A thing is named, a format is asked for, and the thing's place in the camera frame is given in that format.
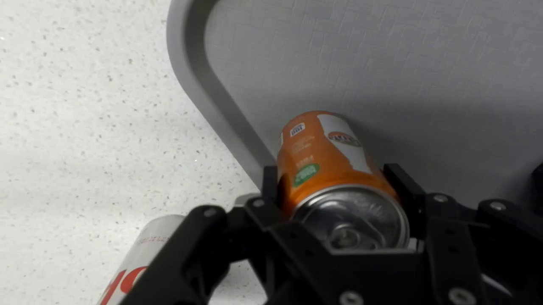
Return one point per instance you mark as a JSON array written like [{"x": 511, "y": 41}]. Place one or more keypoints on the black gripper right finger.
[{"x": 481, "y": 255}]

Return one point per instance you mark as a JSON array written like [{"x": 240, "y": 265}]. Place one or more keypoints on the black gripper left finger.
[{"x": 197, "y": 260}]

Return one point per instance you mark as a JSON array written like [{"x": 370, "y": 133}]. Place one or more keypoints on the orange soda can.
[{"x": 328, "y": 163}]

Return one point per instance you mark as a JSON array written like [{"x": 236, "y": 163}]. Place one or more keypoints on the silver soda can red print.
[{"x": 150, "y": 243}]

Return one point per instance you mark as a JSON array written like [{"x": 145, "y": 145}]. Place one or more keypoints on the grey plastic tray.
[{"x": 396, "y": 57}]

